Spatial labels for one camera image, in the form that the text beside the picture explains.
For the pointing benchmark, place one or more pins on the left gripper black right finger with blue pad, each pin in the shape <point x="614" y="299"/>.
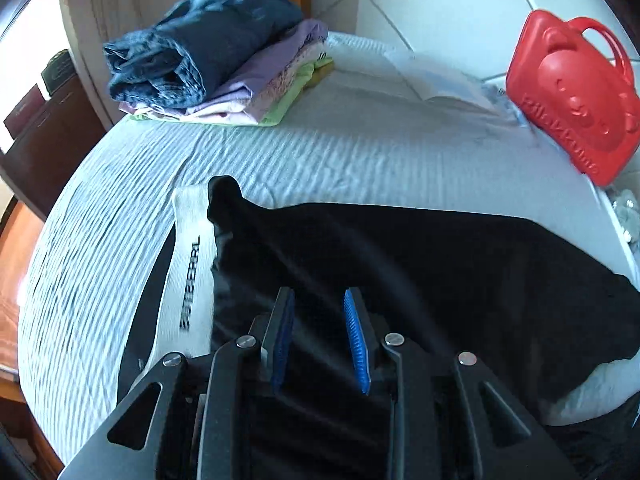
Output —
<point x="365" y="331"/>

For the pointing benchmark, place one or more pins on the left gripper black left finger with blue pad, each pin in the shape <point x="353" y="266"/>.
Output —
<point x="275" y="332"/>

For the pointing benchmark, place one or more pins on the black pants grey waistband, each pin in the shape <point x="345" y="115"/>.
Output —
<point x="513" y="353"/>

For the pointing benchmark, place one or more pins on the folded pastel clothes stack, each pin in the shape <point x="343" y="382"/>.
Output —
<point x="263" y="89"/>

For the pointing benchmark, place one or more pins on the open paper booklet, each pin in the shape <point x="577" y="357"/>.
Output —
<point x="416" y="78"/>

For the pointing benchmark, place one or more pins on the dark wooden cabinet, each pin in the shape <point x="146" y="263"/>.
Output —
<point x="51" y="137"/>

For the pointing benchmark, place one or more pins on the dark blue folded jeans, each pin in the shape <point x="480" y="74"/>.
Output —
<point x="184" y="58"/>

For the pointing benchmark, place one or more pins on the red bear suitcase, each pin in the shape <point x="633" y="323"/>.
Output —
<point x="574" y="81"/>

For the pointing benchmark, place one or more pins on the white curtain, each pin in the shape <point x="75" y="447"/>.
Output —
<point x="89" y="24"/>

